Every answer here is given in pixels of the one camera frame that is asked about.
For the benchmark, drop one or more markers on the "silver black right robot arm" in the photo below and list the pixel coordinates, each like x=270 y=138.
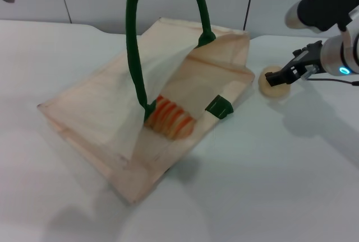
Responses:
x=322 y=6

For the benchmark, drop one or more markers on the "round pale egg yolk pastry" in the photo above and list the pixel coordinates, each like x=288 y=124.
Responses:
x=276 y=92

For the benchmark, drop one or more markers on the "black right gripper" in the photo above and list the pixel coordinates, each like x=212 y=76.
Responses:
x=310 y=57

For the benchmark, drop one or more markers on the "orange striped long bread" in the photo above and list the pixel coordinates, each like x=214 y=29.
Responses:
x=171 y=118

